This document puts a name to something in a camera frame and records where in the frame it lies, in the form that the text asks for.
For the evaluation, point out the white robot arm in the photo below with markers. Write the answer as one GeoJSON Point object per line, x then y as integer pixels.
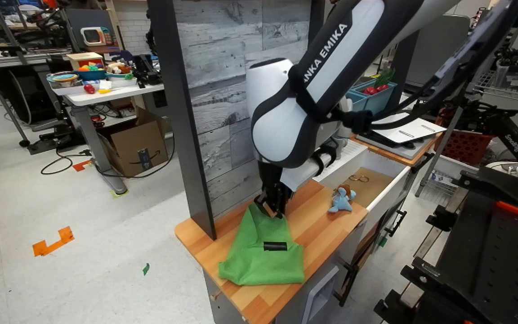
{"type": "Point", "coordinates": [295, 105]}

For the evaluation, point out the blue bin with red items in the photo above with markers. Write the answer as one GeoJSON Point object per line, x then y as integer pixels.
{"type": "Point", "coordinates": [371, 98]}

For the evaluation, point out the dark left frame post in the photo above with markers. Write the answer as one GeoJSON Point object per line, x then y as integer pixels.
{"type": "Point", "coordinates": [180, 112]}

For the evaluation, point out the black cabinet handle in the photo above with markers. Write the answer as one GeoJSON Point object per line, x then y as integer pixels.
{"type": "Point", "coordinates": [398, 220]}

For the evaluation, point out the orange floor tape marker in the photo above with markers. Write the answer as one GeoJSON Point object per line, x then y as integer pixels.
{"type": "Point", "coordinates": [43, 249]}

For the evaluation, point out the red crate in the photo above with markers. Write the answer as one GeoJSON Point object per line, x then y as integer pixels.
{"type": "Point", "coordinates": [468, 146]}

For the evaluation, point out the grey wood-pattern back panel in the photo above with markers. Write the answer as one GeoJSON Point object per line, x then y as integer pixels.
{"type": "Point", "coordinates": [220, 40]}

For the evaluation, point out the white tray board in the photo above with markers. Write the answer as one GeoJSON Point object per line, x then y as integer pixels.
{"type": "Point", "coordinates": [412, 130]}

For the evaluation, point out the cardboard box on floor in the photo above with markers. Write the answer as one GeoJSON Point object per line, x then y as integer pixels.
{"type": "Point", "coordinates": [137, 144]}

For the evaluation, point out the brown cardboard sheet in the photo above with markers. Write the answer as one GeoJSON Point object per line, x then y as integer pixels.
{"type": "Point", "coordinates": [367, 184]}

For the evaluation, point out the blue plush toy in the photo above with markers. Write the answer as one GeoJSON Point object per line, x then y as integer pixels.
{"type": "Point", "coordinates": [342, 198]}

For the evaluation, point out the white sink basin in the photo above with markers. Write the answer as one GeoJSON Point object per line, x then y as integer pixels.
{"type": "Point", "coordinates": [356, 155]}

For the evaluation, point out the black equipment cart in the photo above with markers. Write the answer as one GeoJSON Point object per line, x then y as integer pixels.
{"type": "Point", "coordinates": [475, 279]}

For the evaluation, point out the small retro monitor toy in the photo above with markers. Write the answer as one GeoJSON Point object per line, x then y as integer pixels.
{"type": "Point", "coordinates": [94, 36]}

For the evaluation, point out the green cloth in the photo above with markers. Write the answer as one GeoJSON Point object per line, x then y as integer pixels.
{"type": "Point", "coordinates": [263, 252]}

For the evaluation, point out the toy pile on desk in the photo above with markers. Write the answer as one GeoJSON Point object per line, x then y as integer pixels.
{"type": "Point", "coordinates": [90, 67]}

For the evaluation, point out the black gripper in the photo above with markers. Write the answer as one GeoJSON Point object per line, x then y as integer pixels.
{"type": "Point", "coordinates": [274, 193]}

